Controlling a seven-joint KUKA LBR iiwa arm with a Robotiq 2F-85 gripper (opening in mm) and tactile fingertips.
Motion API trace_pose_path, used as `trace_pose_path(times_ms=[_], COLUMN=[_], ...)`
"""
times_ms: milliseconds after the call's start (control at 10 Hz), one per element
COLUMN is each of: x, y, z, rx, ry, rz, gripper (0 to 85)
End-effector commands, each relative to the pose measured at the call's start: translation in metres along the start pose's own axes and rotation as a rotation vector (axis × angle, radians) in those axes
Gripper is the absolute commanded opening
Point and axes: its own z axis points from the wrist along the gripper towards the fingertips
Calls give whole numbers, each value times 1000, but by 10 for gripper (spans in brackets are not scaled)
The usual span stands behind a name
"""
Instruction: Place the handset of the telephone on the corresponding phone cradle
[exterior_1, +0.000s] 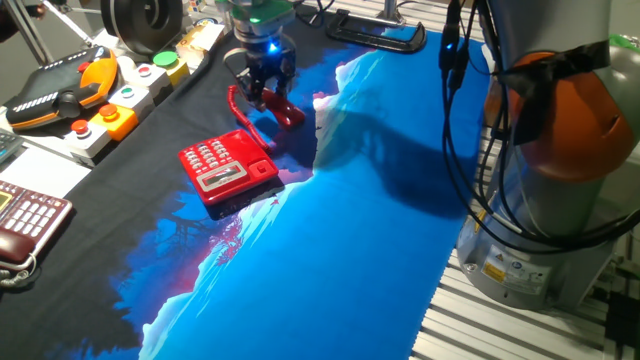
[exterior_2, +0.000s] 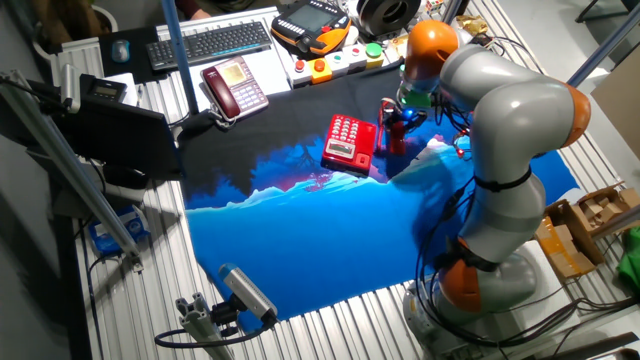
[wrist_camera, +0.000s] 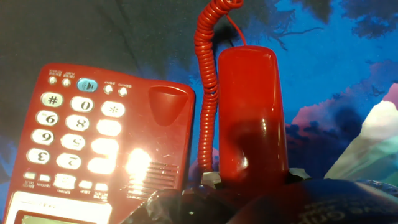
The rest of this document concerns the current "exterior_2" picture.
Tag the green cloth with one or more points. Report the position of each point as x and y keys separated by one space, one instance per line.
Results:
x=631 y=265

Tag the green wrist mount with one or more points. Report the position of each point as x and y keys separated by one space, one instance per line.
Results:
x=415 y=97

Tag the blue metal pole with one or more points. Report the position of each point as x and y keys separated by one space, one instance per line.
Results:
x=177 y=55
x=600 y=50

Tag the red telephone base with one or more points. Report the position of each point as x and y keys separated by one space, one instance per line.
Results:
x=350 y=145

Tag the gold foil wrapper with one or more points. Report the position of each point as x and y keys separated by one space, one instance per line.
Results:
x=471 y=24

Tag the maroon desk telephone base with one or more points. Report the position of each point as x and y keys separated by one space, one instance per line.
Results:
x=247 y=92

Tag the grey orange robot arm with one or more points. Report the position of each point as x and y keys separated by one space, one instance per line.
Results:
x=515 y=115

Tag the grey computer mouse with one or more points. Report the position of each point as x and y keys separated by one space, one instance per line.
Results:
x=120 y=51

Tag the red telephone handset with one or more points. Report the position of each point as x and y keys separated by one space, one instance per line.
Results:
x=398 y=142

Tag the yellow box green button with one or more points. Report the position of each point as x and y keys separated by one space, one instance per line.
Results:
x=374 y=56

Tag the black filament spool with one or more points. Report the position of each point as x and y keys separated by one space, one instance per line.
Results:
x=385 y=15

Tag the black laptop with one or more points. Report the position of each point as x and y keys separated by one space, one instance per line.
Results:
x=120 y=135

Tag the silver cylinder camera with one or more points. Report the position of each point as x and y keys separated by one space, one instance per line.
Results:
x=70 y=87

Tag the small cardboard box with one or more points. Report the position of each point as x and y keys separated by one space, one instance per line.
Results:
x=565 y=260

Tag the colourful puzzle cube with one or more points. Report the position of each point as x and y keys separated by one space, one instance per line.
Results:
x=435 y=5

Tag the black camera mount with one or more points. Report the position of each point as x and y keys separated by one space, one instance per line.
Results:
x=225 y=315

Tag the short aluminium profile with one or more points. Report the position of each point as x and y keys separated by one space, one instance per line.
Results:
x=200 y=325

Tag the white paper sheet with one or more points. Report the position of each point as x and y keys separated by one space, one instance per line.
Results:
x=270 y=75

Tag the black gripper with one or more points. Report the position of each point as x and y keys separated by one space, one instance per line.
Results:
x=409 y=115

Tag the brown cardboard sheet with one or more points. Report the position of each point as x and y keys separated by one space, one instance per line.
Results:
x=620 y=110

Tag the black orange teach pendant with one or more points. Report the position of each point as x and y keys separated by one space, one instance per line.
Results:
x=310 y=20

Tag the white box green button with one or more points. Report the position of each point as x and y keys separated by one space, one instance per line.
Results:
x=337 y=64

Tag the white box red button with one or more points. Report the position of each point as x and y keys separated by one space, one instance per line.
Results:
x=300 y=75
x=356 y=57

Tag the blue tissue pack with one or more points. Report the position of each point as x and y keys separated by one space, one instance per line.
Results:
x=107 y=240

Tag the blue landscape printed cloth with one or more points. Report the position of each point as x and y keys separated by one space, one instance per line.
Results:
x=325 y=240

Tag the open cardboard box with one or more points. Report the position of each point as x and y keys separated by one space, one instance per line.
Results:
x=580 y=235

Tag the maroon telephone handset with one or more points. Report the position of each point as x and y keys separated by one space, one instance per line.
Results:
x=220 y=92

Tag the dark red sleeved forearm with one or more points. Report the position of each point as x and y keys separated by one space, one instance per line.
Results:
x=184 y=7

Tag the silver camera blue tip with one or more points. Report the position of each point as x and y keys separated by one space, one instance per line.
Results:
x=247 y=292

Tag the orange box red button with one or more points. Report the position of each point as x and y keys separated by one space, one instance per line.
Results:
x=320 y=72

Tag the grey aluminium bar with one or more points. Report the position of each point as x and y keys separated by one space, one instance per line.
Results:
x=620 y=220

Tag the small black display device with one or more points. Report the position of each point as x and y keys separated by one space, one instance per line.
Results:
x=105 y=91

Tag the long aluminium beam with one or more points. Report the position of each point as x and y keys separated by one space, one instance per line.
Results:
x=65 y=165

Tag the person hand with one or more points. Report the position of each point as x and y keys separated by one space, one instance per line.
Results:
x=201 y=15

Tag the black mouse pad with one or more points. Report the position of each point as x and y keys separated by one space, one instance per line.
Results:
x=107 y=70

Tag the black computer keyboard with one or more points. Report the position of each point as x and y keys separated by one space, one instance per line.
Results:
x=210 y=45

